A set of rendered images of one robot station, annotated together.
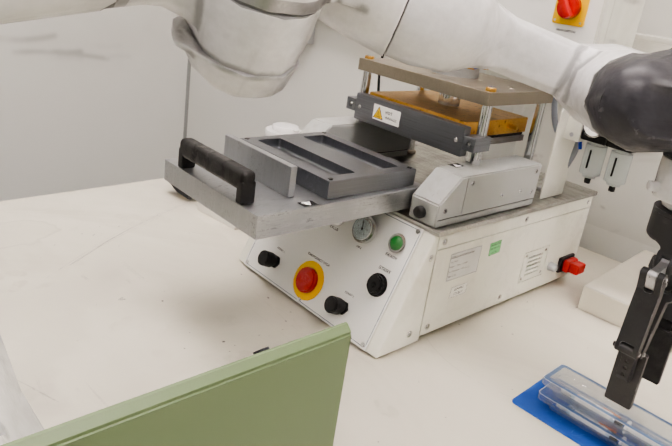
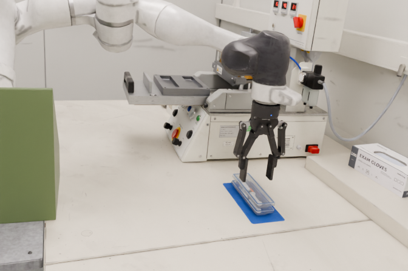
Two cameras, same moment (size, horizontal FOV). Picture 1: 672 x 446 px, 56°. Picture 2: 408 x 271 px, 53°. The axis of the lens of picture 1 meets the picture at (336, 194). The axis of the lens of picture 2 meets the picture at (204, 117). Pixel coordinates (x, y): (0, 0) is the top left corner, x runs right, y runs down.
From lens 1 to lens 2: 81 cm
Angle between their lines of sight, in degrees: 25
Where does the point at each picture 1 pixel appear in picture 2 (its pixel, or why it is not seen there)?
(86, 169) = not seen: hidden behind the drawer
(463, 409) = (198, 180)
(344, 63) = not seen: hidden behind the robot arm
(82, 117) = not seen: hidden behind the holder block
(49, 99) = (147, 68)
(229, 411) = (20, 96)
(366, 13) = (146, 25)
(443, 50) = (169, 37)
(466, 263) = (231, 131)
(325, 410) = (48, 107)
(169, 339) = (114, 144)
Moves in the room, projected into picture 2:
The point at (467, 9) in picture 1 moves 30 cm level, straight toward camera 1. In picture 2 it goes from (174, 24) to (85, 27)
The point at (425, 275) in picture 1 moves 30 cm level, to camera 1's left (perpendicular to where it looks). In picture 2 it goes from (205, 131) to (133, 112)
